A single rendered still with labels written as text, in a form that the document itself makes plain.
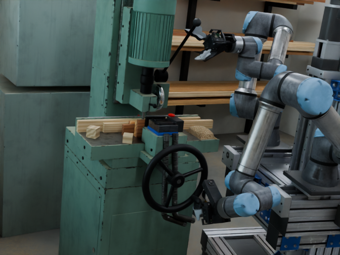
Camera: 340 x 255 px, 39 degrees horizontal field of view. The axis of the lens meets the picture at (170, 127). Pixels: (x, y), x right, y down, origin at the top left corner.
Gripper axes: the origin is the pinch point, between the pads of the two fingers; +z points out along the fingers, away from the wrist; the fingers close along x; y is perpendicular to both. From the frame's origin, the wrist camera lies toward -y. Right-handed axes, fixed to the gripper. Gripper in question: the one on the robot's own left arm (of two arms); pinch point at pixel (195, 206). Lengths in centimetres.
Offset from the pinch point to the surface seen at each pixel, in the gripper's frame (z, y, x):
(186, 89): 205, -110, 131
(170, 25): -5, -74, -2
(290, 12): 213, -205, 289
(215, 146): 12.7, -25.3, 22.2
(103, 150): 12.0, -26.5, -30.9
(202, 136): 12.2, -29.9, 15.7
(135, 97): 20, -50, -10
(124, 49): 18, -71, -14
